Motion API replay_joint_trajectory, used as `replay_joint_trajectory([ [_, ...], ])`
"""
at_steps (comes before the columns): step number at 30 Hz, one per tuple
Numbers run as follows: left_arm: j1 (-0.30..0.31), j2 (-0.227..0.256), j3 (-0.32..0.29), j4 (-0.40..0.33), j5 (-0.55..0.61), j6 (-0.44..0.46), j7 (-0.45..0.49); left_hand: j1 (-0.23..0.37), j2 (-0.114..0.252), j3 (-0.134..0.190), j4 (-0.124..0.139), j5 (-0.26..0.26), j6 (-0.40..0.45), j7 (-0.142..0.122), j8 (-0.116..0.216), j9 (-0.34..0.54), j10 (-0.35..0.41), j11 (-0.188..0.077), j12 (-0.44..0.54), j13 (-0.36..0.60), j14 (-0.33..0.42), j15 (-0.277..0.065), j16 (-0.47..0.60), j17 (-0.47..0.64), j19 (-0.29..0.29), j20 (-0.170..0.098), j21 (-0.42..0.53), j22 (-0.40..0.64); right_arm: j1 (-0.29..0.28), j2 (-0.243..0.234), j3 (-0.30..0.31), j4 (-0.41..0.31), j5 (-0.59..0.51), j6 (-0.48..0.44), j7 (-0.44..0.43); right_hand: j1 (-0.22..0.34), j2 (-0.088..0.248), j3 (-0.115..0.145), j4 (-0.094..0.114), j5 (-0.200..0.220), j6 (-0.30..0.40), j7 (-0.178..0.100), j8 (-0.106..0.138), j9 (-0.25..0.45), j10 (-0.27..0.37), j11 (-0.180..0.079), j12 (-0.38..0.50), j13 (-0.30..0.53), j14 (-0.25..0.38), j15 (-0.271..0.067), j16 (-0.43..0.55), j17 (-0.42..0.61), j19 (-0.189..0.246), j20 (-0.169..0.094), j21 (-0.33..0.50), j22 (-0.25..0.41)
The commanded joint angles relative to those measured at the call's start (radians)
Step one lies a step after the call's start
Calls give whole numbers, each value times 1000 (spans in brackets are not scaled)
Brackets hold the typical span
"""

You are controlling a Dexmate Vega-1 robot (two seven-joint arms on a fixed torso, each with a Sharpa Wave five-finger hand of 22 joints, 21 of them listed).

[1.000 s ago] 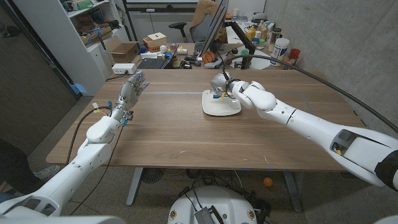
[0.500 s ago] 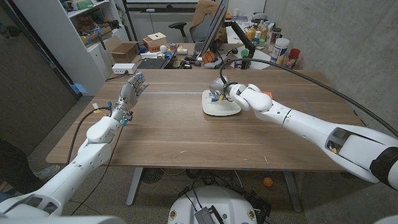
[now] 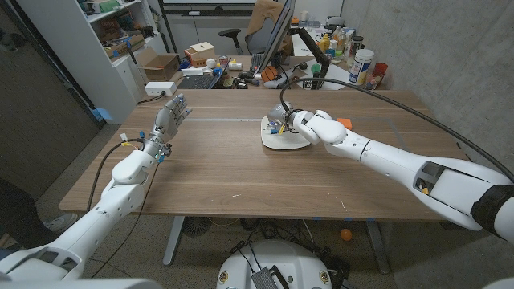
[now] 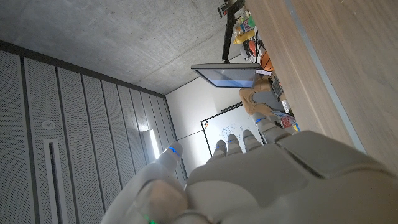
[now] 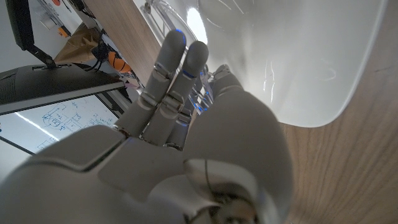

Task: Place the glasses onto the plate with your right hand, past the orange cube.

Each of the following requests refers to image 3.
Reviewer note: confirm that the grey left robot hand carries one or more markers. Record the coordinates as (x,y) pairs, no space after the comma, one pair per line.
(166,120)

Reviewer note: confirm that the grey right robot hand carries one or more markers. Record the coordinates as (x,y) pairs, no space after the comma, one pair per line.
(279,114)

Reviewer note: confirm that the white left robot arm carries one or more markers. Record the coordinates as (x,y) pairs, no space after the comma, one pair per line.
(100,216)

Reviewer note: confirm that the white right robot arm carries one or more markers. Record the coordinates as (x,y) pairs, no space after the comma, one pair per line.
(393,160)

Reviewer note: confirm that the white square plate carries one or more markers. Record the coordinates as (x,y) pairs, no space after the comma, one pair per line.
(283,143)

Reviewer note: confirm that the orange cube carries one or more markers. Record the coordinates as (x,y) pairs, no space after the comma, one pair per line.
(344,123)

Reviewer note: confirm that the white power box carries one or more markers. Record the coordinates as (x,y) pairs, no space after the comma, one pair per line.
(160,88)

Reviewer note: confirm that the wooden office desk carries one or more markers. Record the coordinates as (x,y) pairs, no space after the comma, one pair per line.
(299,86)

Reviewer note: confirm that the small black labelled box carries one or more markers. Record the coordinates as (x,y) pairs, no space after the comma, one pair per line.
(307,85)

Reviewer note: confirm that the small basketball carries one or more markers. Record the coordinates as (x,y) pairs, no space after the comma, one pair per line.
(269,74)

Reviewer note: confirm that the black laptop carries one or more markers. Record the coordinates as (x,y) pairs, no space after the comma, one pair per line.
(197,81)

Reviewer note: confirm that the open cardboard box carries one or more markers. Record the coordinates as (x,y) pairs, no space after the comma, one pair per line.
(160,66)

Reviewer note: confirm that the black keyboard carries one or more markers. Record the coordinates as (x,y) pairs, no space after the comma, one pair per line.
(257,62)

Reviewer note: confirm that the green cup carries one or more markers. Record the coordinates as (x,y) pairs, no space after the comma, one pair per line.
(316,68)

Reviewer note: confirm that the blue plastic piece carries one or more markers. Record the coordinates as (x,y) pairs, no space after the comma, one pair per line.
(102,114)

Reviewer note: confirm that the white paper sheet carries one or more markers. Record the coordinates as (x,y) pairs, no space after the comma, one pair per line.
(337,74)

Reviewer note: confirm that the white ball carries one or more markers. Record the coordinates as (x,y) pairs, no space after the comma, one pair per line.
(211,63)

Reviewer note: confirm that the cardboard box white lid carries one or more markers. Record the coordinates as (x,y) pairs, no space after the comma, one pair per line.
(201,54)

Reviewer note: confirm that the drink can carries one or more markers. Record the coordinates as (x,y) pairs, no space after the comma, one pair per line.
(223,62)

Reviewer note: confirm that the grey office chair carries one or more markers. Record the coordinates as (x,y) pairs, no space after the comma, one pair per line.
(259,40)

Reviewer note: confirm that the computer monitor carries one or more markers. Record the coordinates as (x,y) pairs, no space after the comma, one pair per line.
(277,36)

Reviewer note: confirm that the yellow bottle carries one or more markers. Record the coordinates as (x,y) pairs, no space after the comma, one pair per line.
(324,43)

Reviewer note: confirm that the white canister blue label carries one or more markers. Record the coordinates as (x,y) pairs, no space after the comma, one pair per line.
(360,66)

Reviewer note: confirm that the dark jar black lid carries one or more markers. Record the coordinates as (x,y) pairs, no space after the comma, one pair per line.
(355,46)

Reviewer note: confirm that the brown jacket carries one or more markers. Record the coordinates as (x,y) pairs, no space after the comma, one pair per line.
(263,12)

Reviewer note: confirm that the black round fan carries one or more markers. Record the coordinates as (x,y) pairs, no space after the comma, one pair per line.
(197,226)

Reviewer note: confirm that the white shelf unit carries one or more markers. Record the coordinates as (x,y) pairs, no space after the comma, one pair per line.
(80,52)

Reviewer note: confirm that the grey table leg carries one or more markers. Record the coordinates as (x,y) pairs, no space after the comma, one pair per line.
(377,245)
(173,241)

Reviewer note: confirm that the orange ball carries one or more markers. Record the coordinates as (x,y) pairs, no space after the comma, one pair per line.
(346,234)

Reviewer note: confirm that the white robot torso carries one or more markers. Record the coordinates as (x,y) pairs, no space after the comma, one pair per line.
(277,257)

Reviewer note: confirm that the person in dark trousers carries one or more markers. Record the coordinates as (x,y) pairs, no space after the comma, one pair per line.
(18,216)

